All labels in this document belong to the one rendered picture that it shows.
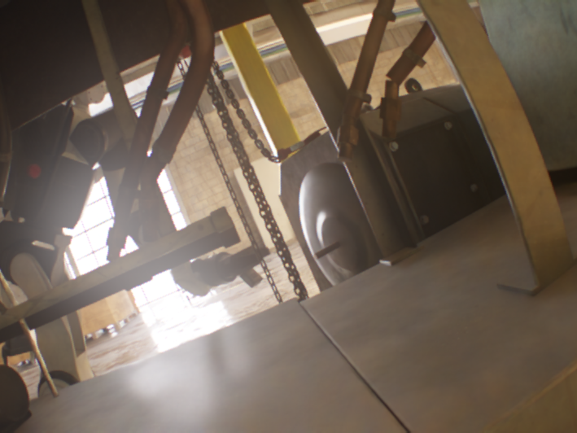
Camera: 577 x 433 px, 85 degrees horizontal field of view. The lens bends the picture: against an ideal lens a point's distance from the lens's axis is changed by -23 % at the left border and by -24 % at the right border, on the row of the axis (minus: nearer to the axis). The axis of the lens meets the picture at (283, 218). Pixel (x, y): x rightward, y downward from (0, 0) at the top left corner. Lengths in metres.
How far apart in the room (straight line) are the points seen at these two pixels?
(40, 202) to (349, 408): 0.88
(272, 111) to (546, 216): 1.28
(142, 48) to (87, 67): 0.10
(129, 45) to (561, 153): 0.68
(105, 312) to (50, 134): 6.43
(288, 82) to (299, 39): 10.15
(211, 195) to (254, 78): 8.60
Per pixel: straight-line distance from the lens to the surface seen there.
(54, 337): 1.10
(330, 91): 0.61
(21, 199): 0.99
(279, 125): 1.47
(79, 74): 0.68
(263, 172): 9.40
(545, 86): 0.63
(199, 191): 10.07
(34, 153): 0.99
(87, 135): 0.90
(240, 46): 1.59
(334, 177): 0.80
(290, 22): 0.66
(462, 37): 0.30
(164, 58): 0.50
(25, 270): 1.06
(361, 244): 0.80
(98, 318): 7.40
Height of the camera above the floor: 0.73
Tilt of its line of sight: 1 degrees down
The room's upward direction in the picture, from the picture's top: 24 degrees counter-clockwise
